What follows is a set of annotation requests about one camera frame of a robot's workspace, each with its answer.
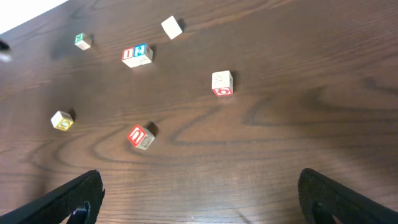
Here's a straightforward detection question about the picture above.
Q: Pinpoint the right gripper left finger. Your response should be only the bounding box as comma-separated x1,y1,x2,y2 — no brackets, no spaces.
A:
1,170,104,224

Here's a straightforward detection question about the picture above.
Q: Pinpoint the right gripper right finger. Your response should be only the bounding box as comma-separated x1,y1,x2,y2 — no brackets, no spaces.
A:
298,168,397,224

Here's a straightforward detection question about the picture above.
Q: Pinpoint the red letter I block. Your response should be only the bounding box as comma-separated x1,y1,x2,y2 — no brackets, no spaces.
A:
121,47,139,68

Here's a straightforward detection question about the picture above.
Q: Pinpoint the blue number 2 block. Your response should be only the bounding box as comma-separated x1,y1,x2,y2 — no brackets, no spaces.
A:
133,43,153,65

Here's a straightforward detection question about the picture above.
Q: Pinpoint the white yellow-sided K block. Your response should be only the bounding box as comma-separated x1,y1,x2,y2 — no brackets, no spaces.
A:
50,111,74,131

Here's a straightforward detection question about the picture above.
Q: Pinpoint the red letter U block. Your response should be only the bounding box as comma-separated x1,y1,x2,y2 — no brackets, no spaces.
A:
127,124,155,150

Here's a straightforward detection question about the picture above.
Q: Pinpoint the white block red bottom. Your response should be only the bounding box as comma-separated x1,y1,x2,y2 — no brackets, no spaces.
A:
211,70,234,96

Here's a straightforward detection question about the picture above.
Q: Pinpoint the green letter R block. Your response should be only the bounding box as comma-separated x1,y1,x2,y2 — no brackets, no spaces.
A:
74,32,93,50

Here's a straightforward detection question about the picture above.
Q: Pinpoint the plain white wooden block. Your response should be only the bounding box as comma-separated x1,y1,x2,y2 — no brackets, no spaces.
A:
161,16,183,40

